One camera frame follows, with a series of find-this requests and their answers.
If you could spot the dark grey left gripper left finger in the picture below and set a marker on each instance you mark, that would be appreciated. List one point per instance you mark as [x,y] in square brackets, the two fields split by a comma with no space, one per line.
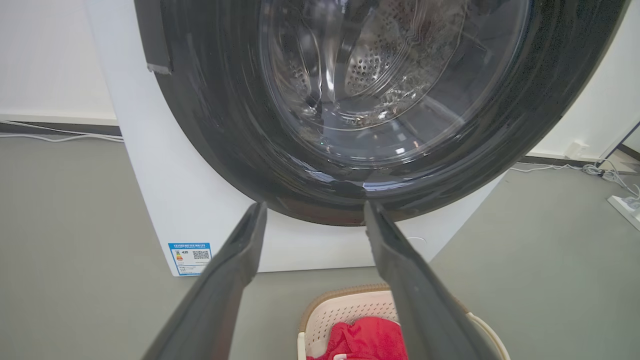
[215,300]

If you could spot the white power strip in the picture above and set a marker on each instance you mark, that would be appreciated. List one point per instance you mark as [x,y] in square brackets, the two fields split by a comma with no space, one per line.
[626,209]

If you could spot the white front-load washing machine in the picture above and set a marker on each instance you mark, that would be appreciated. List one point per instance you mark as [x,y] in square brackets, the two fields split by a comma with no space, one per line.
[200,200]

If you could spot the red garment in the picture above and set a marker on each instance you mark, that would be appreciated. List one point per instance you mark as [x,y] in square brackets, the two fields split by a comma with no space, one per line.
[367,340]

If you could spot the blue energy label sticker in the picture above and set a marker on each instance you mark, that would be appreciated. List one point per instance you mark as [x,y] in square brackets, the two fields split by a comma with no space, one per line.
[190,258]

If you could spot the cream perforated laundry basket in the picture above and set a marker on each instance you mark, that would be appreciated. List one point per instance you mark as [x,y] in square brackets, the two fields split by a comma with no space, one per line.
[345,310]

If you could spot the white wall socket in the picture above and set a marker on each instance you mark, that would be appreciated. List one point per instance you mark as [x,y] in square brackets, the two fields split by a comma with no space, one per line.
[576,149]

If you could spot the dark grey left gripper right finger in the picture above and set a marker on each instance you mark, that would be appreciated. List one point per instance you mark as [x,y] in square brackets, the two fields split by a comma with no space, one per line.
[425,300]

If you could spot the black round washing machine door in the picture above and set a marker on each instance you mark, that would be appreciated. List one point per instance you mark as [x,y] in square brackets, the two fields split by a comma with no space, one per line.
[380,100]

